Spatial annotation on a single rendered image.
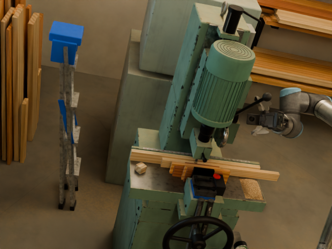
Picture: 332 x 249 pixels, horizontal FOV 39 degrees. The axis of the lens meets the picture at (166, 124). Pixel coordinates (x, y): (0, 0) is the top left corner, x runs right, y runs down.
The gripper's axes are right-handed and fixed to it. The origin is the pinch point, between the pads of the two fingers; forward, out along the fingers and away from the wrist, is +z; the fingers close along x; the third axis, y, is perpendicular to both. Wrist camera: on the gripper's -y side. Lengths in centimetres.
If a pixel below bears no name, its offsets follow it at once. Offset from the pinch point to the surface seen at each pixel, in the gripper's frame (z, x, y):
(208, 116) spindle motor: 9.4, 2.5, -13.9
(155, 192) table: 10, 35, -35
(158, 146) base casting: -20, 14, -61
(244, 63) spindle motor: 15.3, -16.6, 3.1
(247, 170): -28.3, 20.9, -14.7
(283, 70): -193, -70, -80
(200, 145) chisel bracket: -1.0, 13.4, -22.9
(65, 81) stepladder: 9, -14, -105
